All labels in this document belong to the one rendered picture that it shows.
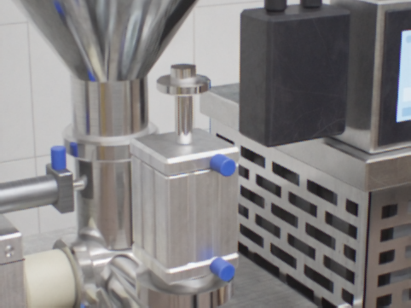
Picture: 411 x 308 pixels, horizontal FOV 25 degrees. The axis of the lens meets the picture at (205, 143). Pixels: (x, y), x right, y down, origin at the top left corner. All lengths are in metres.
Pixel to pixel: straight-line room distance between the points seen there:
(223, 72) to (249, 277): 1.52
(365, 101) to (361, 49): 0.04
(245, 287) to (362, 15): 0.25
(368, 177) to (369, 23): 0.11
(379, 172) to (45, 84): 1.49
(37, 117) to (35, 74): 0.10
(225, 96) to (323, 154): 0.15
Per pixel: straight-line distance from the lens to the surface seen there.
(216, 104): 0.84
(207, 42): 2.26
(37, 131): 2.13
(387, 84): 0.67
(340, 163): 0.70
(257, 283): 0.80
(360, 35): 0.68
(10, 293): 0.62
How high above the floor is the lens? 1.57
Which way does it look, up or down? 17 degrees down
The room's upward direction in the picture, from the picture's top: straight up
